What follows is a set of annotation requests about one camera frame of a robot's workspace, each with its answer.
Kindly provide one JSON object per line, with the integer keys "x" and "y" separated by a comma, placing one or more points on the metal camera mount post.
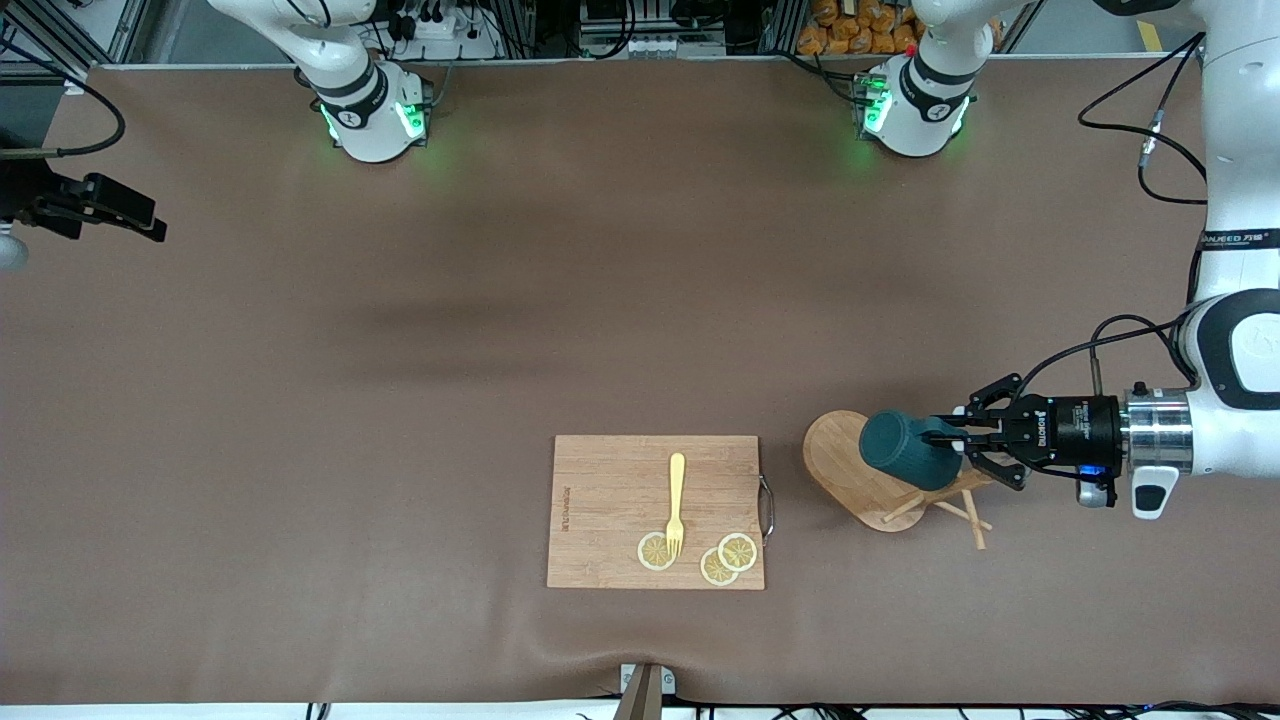
{"x": 642, "y": 700}

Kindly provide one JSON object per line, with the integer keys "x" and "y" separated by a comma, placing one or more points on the lemon slice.
{"x": 712, "y": 572}
{"x": 650, "y": 552}
{"x": 738, "y": 552}

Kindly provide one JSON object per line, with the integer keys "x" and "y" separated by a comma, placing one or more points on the brown table mat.
{"x": 500, "y": 300}

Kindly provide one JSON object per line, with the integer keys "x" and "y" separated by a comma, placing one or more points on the white power strip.
{"x": 445, "y": 40}

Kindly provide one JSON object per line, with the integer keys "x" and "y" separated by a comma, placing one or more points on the dark green ribbed cup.
{"x": 900, "y": 450}

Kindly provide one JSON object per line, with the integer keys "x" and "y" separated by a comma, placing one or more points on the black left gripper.
{"x": 1082, "y": 425}

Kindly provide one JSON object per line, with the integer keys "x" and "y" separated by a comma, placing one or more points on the long white socket strip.
{"x": 650, "y": 45}

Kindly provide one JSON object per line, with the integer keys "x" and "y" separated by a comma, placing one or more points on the yellow plastic fork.
{"x": 677, "y": 480}

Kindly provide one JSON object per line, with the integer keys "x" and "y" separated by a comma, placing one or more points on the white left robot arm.
{"x": 1240, "y": 350}

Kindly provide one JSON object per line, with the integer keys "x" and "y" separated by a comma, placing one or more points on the wooden cutting board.
{"x": 600, "y": 500}

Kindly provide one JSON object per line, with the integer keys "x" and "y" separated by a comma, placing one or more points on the orange packaged goods pile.
{"x": 850, "y": 30}

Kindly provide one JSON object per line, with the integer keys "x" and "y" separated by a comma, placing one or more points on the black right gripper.
{"x": 40, "y": 207}

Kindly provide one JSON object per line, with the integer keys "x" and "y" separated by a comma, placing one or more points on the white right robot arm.
{"x": 370, "y": 120}

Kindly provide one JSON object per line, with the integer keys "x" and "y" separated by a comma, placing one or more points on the aluminium frame post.
{"x": 55, "y": 40}

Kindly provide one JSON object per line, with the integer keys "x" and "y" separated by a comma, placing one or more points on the wooden mug tree rack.
{"x": 835, "y": 460}

